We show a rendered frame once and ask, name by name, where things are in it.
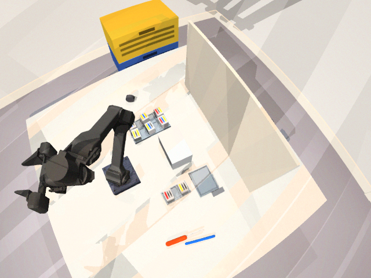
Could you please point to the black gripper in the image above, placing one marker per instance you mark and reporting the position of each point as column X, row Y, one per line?
column 37, row 201

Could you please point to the beige flat panel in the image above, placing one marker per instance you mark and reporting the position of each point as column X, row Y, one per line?
column 254, row 144

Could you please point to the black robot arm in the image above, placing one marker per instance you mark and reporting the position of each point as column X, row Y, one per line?
column 70, row 166

